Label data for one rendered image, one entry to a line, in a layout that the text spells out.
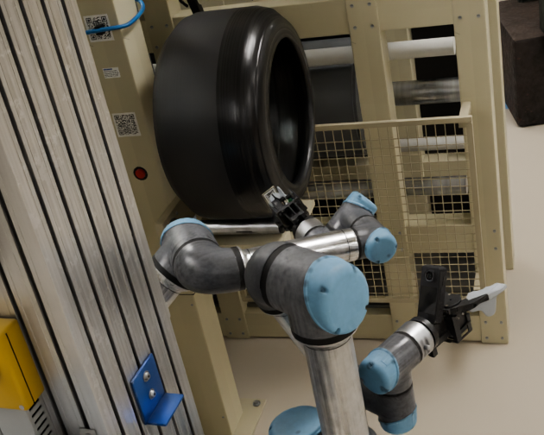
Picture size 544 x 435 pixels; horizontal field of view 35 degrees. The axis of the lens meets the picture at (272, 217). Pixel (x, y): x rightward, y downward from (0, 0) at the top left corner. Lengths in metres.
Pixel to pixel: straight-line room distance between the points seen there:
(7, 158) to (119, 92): 1.43
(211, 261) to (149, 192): 0.85
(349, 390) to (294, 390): 1.78
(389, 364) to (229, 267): 0.42
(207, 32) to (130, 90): 0.31
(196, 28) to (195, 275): 0.79
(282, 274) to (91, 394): 0.36
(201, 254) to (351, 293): 0.53
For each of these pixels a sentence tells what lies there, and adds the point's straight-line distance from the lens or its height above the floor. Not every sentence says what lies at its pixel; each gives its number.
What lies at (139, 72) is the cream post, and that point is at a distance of 2.53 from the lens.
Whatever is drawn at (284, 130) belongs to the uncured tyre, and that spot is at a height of 1.03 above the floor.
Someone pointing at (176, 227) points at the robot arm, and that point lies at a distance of 1.97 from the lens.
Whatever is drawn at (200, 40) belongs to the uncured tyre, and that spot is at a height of 1.46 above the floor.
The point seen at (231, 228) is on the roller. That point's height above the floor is 0.91.
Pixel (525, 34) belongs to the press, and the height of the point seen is 0.52.
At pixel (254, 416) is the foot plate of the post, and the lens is 3.23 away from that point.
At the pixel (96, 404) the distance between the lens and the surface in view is 1.33.
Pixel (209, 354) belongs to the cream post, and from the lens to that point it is 2.95.
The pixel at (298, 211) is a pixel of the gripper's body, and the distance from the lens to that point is 2.18.
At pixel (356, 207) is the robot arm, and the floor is 1.13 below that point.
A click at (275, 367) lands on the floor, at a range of 3.44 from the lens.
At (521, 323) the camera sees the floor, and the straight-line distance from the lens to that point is 3.50.
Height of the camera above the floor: 2.10
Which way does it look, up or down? 28 degrees down
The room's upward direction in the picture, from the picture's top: 12 degrees counter-clockwise
